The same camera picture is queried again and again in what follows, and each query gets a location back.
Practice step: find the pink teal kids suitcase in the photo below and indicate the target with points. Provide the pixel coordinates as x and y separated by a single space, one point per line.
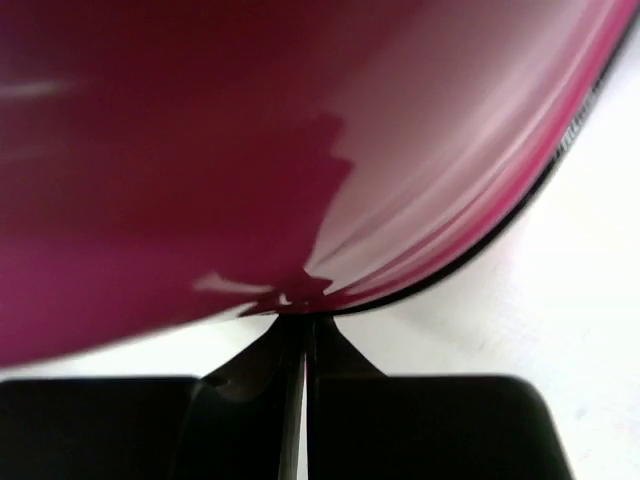
166 161

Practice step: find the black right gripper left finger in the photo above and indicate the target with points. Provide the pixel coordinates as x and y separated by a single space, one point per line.
244 418

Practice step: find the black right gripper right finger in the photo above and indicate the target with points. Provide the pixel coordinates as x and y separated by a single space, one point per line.
349 409

